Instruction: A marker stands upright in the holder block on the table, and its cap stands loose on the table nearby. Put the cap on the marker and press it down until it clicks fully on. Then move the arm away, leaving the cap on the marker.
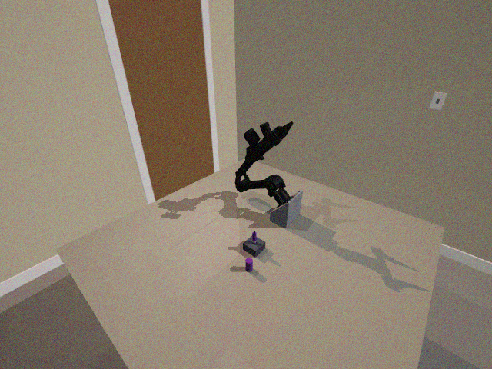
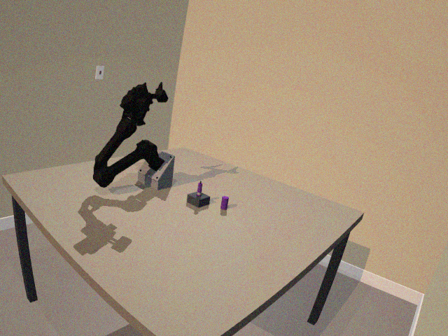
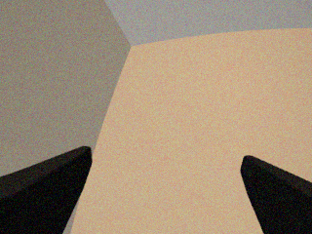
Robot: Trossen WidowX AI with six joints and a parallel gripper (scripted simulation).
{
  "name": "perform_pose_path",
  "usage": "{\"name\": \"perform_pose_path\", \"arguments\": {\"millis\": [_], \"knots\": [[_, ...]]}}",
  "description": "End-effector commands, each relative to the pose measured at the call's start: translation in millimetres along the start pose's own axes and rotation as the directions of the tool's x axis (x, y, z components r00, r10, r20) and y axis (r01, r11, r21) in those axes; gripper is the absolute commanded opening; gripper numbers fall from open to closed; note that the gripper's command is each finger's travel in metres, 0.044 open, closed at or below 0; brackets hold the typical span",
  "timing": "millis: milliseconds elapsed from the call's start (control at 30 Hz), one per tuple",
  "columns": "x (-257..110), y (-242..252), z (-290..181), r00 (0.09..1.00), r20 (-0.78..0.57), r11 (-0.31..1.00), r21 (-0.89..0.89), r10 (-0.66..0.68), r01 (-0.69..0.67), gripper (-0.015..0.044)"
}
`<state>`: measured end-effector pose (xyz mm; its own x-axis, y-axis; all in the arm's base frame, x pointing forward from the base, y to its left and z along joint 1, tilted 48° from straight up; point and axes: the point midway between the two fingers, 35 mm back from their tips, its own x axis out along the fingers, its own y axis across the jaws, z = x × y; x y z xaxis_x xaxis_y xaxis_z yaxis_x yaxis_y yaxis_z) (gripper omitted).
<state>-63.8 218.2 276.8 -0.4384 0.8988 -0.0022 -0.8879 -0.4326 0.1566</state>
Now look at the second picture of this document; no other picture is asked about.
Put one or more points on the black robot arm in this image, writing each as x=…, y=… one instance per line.
x=132, y=117

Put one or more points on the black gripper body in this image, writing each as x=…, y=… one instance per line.
x=160, y=95

